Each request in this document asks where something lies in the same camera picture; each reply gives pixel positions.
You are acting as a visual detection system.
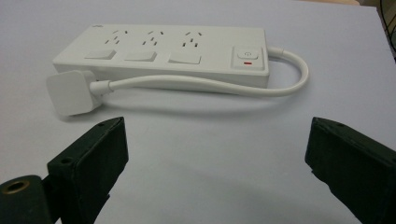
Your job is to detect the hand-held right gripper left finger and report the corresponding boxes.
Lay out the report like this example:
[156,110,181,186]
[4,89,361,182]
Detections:
[46,116,130,224]

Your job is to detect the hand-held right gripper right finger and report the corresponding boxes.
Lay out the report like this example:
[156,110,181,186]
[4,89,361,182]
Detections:
[304,116,396,224]

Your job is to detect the white power plug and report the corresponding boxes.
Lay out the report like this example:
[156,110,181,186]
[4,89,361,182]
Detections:
[46,69,103,118]

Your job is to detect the white power strip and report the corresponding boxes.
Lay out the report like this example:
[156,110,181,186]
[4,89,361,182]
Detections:
[51,23,271,90]

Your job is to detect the white power cable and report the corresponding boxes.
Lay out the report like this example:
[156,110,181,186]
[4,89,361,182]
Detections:
[89,46,310,98]

